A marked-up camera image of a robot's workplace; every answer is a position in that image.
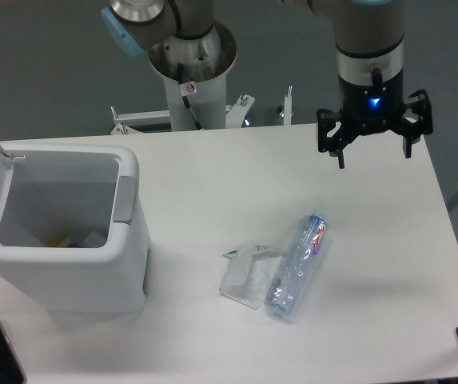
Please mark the clear plastic water bottle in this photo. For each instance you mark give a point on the clear plastic water bottle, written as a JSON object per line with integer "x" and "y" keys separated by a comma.
{"x": 296, "y": 266}

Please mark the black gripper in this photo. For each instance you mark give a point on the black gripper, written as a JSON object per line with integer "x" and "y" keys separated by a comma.
{"x": 364, "y": 109}

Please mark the trash inside can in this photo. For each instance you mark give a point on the trash inside can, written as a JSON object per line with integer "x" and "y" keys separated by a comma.
{"x": 79, "y": 239}

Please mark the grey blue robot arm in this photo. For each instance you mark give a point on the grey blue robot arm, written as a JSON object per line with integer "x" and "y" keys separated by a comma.
{"x": 369, "y": 35}

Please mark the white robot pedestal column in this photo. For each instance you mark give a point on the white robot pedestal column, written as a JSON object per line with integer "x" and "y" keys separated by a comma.
{"x": 194, "y": 73}

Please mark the white metal frame brackets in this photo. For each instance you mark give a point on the white metal frame brackets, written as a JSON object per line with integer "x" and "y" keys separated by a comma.
{"x": 237, "y": 115}

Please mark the white trash can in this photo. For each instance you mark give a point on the white trash can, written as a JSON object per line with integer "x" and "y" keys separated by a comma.
{"x": 48, "y": 190}

